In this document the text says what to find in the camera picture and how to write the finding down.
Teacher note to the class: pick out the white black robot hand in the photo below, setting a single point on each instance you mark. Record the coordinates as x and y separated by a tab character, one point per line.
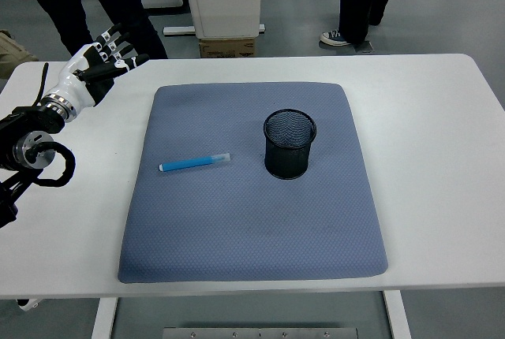
75	86

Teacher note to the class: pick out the blue marker with clear cap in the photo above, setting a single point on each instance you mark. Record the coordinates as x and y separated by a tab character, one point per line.
185	165

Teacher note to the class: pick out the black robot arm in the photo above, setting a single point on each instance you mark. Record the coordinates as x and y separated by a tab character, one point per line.
23	122

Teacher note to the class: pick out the black mesh pen holder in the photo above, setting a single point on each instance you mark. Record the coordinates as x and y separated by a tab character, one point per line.
288	161

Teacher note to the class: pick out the person in dark trousers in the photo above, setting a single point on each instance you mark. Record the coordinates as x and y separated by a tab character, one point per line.
71	0

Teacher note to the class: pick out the beige fabric object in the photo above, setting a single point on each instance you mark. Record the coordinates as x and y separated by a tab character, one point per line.
12	55

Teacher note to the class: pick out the brown cardboard box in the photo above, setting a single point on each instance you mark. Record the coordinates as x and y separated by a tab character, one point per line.
227	48

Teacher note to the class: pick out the blue-grey quilted mat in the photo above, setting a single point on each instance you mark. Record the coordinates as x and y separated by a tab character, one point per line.
236	228

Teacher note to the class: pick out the small white black object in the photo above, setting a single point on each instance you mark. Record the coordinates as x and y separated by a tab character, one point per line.
27	304

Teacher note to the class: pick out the white table leg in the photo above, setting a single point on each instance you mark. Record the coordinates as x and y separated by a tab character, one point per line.
396	315
103	319

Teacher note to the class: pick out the small grey floor plate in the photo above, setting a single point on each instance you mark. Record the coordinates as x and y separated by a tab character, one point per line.
365	47

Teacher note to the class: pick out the white pedestal base bar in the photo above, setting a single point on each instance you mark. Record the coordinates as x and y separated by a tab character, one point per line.
177	30

